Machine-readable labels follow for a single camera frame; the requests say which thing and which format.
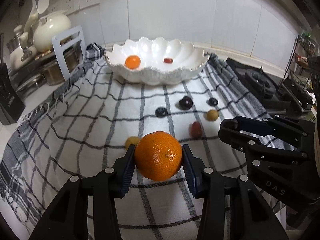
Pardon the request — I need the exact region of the dark cherry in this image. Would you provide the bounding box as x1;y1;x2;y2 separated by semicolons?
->
178;96;193;111

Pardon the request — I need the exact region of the large orange mandarin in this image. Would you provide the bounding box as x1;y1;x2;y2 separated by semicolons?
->
135;131;182;181

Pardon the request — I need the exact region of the yellow longan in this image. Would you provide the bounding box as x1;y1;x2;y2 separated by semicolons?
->
206;109;219;121
125;136;140;150

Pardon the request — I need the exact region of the red grape tomato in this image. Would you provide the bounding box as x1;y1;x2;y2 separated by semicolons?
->
190;121;202;139
163;58;173;64

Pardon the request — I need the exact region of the small orange mandarin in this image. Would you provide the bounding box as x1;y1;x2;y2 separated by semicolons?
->
125;55;141;69

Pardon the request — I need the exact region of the black gas stove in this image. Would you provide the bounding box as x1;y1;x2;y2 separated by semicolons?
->
226;57;313;117

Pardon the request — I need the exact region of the dark blueberry left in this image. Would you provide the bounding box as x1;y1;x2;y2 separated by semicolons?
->
155;107;168;118

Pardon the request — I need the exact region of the black white checked cloth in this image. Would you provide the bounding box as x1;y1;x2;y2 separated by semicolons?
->
1;57;268;239

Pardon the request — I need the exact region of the white scalloped ceramic bowl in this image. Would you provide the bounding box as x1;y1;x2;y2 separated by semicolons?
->
104;37;210;86

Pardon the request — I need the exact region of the black knife block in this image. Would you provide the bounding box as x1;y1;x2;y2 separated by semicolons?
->
0;33;26;126

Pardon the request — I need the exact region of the steel pot under rack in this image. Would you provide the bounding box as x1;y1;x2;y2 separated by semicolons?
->
42;48;79;86

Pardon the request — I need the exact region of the steel pot with lid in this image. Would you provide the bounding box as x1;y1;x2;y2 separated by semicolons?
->
7;25;37;71

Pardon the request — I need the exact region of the cream ceramic teapot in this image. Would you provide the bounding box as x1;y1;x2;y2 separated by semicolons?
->
23;10;71;52

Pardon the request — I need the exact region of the white hanging spoon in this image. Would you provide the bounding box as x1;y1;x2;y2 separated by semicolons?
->
37;0;50;15

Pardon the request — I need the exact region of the black wire rack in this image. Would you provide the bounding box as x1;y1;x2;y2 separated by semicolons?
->
284;32;319;81

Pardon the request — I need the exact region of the white wall socket panel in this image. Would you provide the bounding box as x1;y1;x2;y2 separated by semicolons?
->
48;0;100;15

